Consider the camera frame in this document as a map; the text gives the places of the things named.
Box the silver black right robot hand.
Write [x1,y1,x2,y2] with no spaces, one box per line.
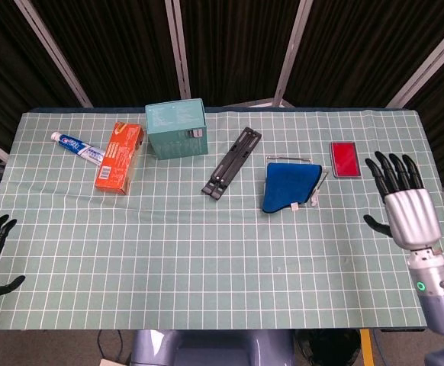
[362,151,443,252]

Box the blue cloth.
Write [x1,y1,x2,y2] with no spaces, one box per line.
[260,162,323,214]

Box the red pad in grey case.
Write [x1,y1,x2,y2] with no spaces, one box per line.
[328,141,362,179]

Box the yellow strip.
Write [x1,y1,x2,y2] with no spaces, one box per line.
[360,329,372,366]

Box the white blue toothpaste tube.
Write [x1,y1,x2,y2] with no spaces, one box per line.
[50,131,107,165]

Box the black bag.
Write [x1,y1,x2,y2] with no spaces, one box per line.
[294,329,360,366]

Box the orange cardboard box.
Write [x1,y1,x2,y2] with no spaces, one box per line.
[94,121,146,196]

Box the green checked tablecloth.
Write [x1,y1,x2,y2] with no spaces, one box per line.
[0,107,444,331]

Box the black folding stand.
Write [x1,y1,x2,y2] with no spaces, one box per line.
[201,126,263,200]

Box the blue-grey robot torso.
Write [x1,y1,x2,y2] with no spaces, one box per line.
[129,328,296,366]

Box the teal Philips box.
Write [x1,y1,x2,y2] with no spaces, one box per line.
[144,98,209,160]

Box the wire metal stand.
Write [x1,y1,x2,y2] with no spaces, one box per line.
[263,154,329,209]

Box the thin floor cable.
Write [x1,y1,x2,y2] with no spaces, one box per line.
[96,329,124,361]

